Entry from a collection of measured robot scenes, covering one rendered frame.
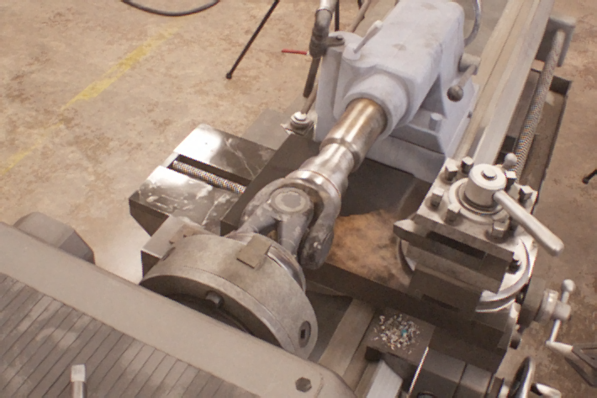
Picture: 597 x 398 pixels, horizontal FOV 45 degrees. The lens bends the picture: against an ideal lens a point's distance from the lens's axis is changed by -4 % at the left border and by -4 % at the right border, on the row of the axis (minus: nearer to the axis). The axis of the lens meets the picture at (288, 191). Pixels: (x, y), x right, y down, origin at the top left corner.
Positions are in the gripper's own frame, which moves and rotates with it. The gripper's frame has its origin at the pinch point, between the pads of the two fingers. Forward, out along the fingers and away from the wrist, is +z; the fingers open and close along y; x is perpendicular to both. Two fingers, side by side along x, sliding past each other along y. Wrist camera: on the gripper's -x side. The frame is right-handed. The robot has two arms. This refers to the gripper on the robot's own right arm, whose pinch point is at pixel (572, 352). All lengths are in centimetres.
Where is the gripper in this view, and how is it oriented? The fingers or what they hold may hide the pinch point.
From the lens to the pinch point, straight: 149.6
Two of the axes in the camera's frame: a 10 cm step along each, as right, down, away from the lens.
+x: -4.2, 8.1, -4.0
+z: -9.0, -3.4, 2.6
